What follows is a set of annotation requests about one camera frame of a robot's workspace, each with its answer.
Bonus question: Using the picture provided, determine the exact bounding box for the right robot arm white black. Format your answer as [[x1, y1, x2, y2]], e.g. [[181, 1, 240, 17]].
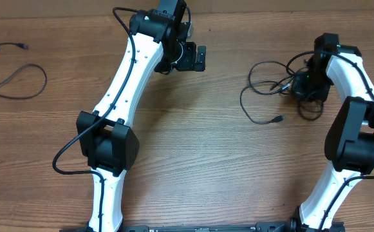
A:
[[283, 33, 374, 231]]

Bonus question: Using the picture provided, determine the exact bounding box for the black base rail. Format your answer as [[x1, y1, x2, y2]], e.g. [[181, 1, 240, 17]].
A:
[[59, 221, 345, 232]]

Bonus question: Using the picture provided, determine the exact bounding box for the black usb cable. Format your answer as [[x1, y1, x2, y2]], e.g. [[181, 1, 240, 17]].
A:
[[239, 60, 325, 125]]

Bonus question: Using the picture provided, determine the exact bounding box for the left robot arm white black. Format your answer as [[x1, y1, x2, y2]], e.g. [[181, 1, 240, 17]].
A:
[[77, 0, 206, 231]]

